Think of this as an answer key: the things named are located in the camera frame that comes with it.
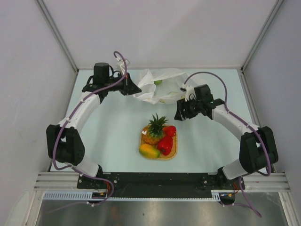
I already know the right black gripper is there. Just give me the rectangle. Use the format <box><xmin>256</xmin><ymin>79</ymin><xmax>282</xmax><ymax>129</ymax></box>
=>
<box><xmin>174</xmin><ymin>96</ymin><xmax>203</xmax><ymax>121</ymax></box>

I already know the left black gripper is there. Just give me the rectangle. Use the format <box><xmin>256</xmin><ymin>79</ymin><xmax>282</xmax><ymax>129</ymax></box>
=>
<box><xmin>104</xmin><ymin>72</ymin><xmax>141</xmax><ymax>96</ymax></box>

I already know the fake green lime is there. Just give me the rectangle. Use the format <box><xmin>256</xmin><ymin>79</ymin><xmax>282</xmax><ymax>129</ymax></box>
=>
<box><xmin>154</xmin><ymin>80</ymin><xmax>162</xmax><ymax>85</ymax></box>

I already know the white plastic bag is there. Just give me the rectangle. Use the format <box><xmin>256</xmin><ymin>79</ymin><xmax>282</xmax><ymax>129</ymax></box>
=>
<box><xmin>134</xmin><ymin>68</ymin><xmax>206</xmax><ymax>105</ymax></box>

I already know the fake pineapple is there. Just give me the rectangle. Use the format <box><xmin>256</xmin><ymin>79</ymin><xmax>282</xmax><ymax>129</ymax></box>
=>
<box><xmin>143</xmin><ymin>114</ymin><xmax>168</xmax><ymax>145</ymax></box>

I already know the fake mango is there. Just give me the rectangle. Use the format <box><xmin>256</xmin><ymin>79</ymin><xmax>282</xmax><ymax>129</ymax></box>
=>
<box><xmin>139</xmin><ymin>143</ymin><xmax>161</xmax><ymax>159</ymax></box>

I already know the fake red fruit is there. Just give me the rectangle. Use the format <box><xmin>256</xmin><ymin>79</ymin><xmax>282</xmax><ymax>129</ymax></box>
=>
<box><xmin>163</xmin><ymin>125</ymin><xmax>177</xmax><ymax>137</ymax></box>

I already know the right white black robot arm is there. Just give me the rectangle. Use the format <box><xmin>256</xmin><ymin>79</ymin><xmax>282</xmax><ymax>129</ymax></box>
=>
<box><xmin>174</xmin><ymin>84</ymin><xmax>279</xmax><ymax>189</ymax></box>

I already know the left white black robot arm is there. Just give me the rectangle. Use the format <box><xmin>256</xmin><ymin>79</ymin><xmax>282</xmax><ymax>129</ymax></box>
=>
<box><xmin>46</xmin><ymin>60</ymin><xmax>141</xmax><ymax>188</ymax></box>

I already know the woven bamboo tray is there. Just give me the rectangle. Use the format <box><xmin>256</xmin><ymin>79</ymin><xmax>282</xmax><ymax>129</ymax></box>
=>
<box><xmin>139</xmin><ymin>125</ymin><xmax>177</xmax><ymax>160</ymax></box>

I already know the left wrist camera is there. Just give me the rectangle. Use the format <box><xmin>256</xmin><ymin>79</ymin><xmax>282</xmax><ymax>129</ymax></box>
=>
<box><xmin>116</xmin><ymin>58</ymin><xmax>130</xmax><ymax>75</ymax></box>

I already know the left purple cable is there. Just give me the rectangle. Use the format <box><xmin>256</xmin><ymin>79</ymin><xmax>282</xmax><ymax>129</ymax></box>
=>
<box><xmin>46</xmin><ymin>51</ymin><xmax>129</xmax><ymax>214</ymax></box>

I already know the purple cable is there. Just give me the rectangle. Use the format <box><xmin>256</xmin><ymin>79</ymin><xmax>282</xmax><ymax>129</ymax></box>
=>
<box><xmin>183</xmin><ymin>71</ymin><xmax>272</xmax><ymax>218</ymax></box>
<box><xmin>46</xmin><ymin>51</ymin><xmax>129</xmax><ymax>214</ymax></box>

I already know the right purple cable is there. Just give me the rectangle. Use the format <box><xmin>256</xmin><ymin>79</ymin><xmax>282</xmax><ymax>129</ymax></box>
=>
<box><xmin>183</xmin><ymin>71</ymin><xmax>272</xmax><ymax>218</ymax></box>

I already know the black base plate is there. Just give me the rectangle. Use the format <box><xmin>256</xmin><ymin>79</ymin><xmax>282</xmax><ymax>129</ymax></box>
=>
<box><xmin>77</xmin><ymin>169</ymin><xmax>246</xmax><ymax>198</ymax></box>

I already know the white cable duct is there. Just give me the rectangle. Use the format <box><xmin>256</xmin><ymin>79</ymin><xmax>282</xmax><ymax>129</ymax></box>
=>
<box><xmin>44</xmin><ymin>190</ymin><xmax>236</xmax><ymax>202</ymax></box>

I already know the aluminium frame rail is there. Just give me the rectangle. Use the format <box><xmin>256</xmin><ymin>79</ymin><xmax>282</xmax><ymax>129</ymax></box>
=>
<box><xmin>34</xmin><ymin>172</ymin><xmax>291</xmax><ymax>192</ymax></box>

